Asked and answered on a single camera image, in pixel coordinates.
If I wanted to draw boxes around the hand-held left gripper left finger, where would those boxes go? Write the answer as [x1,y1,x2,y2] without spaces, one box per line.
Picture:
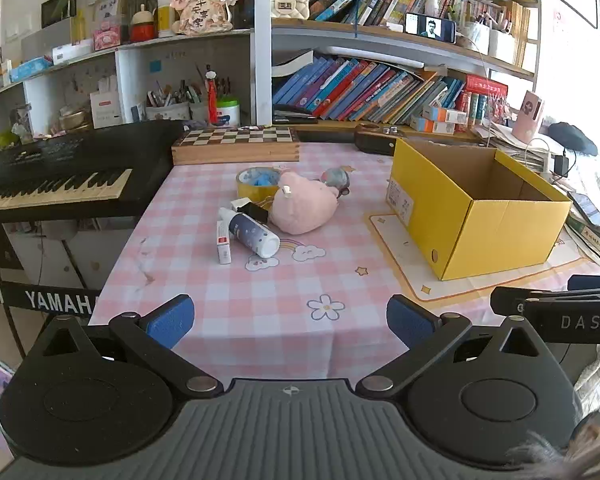
[22,294,226,398]

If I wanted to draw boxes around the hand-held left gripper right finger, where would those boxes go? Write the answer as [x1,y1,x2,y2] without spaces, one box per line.
[355,294,571,398]

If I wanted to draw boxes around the yellow cardboard box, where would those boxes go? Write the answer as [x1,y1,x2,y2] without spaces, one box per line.
[386,137,573,282]

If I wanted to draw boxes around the small white red carton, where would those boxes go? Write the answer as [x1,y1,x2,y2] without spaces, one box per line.
[216,207,233,265]

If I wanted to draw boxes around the white bottle dark blue label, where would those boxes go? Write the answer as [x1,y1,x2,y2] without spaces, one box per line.
[228,210,281,260]

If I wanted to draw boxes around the pink plush toy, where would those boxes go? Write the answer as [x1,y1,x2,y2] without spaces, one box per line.
[270,171,342,235]

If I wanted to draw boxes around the shiny round trinket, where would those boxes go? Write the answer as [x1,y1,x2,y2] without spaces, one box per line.
[320,167,352,196]

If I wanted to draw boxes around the pink checked desktop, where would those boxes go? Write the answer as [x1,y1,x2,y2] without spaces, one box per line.
[87,140,600,386]

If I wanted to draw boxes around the white orange-bordered mat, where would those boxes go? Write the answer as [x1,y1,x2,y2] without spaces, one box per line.
[364,212,583,303]

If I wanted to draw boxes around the black smartphone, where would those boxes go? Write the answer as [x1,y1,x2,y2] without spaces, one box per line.
[567,191,600,233]

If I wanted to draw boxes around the black keyboard stand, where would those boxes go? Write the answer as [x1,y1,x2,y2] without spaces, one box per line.
[0,220,101,318]

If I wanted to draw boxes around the grey fuzzy clothing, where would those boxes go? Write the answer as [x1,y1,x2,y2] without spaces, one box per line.
[510,350,600,480]

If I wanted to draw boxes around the black binder clip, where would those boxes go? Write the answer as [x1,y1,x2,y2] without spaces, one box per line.
[237,201,271,223]

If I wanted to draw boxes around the black cap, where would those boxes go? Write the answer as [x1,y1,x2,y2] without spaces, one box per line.
[547,121,600,157]

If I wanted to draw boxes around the yellow tape roll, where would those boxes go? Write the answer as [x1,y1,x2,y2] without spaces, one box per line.
[235,166,283,201]

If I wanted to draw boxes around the pile of papers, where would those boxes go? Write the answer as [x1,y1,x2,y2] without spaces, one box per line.
[472,120,548,171]

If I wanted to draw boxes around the blue plastic pieces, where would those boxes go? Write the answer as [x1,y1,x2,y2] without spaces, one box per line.
[244,169,281,187]

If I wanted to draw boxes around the wooden chessboard box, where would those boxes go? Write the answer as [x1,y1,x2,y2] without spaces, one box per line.
[171,126,301,166]

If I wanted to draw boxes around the pink cylinder holder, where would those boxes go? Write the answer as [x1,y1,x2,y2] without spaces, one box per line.
[511,90,546,142]

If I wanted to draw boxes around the black case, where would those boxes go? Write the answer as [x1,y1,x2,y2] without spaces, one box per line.
[354,124,398,157]

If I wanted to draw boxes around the orange white carton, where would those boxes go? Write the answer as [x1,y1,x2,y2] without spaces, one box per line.
[427,105,468,123]
[410,116,456,135]

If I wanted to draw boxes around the black electronic keyboard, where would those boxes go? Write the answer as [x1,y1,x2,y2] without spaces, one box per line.
[0,120,191,218]

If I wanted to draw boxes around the red book set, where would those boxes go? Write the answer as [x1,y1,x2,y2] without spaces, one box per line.
[460,74,511,128]

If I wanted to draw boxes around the white pen holder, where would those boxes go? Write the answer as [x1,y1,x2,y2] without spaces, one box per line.
[145,101,191,122]

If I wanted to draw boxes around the green-lid white jar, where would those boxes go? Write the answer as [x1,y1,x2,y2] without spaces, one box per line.
[216,96,241,127]

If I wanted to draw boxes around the white box red label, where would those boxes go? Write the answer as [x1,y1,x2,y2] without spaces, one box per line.
[90,89,123,128]

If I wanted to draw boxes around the brass bowl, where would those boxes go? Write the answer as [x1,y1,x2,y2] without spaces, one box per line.
[57,107,93,131]

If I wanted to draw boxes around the red tassel ornament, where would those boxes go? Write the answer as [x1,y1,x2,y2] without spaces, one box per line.
[205,71,220,125]

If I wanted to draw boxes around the bunch of pens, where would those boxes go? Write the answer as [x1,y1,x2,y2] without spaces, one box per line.
[147,79,203,106]

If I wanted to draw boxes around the row of leaning books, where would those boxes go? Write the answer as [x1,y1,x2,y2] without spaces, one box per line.
[272,52,468,126]

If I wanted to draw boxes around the black stapler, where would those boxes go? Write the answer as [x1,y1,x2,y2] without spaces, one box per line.
[272,104,320,125]

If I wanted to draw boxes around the white pen cup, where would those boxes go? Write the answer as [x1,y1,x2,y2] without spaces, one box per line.
[460,22,491,53]
[489,29,518,63]

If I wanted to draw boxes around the white bookshelf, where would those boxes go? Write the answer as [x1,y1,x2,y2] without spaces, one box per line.
[0,0,541,136]

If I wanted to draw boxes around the white paperback book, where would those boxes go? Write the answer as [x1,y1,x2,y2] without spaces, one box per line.
[272,50,315,78]

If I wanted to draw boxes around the phone on stand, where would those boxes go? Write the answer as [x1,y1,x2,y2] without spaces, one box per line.
[404,11,457,43]

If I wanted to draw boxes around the blue tissue pack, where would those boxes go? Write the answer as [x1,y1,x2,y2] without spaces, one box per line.
[10,57,53,83]

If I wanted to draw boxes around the pink gift box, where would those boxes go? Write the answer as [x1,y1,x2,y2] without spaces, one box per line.
[92,22,123,51]

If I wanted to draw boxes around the red white cup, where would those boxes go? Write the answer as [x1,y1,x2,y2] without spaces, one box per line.
[130,4,156,43]

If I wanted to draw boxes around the white jar yellow label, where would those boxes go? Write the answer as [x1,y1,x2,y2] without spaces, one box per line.
[156,0,178,38]

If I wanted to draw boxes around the cat decoration board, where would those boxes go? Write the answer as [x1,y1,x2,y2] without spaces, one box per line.
[171,0,238,36]

